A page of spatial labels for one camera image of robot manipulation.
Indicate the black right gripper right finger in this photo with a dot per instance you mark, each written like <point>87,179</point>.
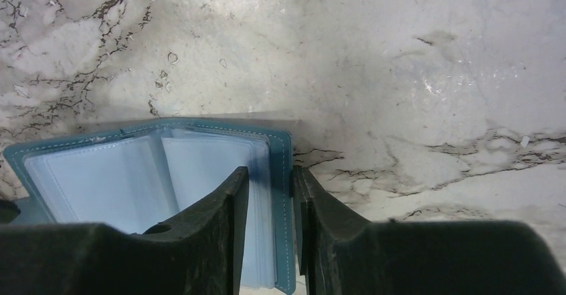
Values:
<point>341,252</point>

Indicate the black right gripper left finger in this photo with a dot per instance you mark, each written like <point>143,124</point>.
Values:
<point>198,251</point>

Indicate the blue leather card holder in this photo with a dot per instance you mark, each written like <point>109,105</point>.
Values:
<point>137,176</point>

